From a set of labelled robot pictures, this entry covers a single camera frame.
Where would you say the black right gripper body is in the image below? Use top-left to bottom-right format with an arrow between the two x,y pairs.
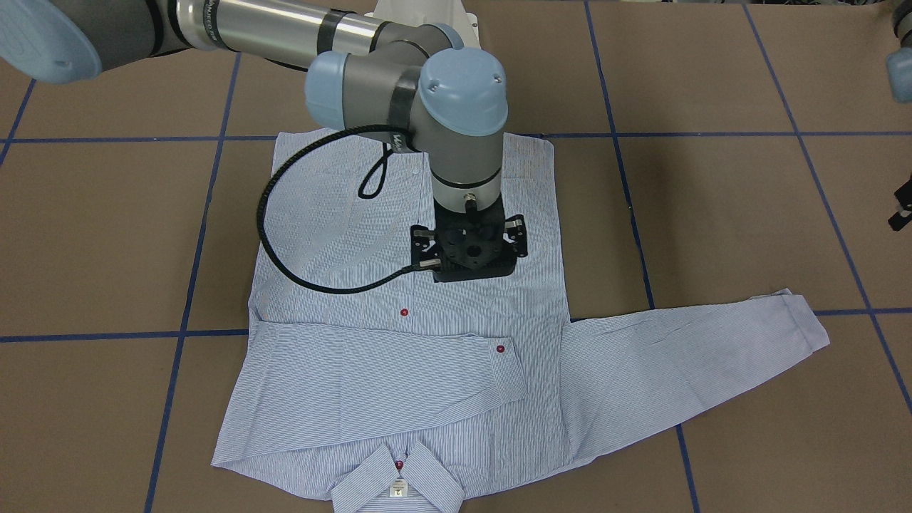
410,205 -> 529,283

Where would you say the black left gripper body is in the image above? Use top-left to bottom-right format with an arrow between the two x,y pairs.
887,178 -> 912,232

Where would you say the light blue striped shirt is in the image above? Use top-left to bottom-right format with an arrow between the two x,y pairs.
212,134 -> 829,512

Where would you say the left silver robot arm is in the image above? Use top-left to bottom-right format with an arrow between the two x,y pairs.
886,1 -> 911,232

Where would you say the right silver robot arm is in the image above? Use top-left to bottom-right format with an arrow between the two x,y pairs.
2,1 -> 528,293

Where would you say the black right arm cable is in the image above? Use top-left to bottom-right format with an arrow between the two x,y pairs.
256,125 -> 437,294

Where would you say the white camera mast base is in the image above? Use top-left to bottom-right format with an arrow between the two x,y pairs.
367,1 -> 478,31

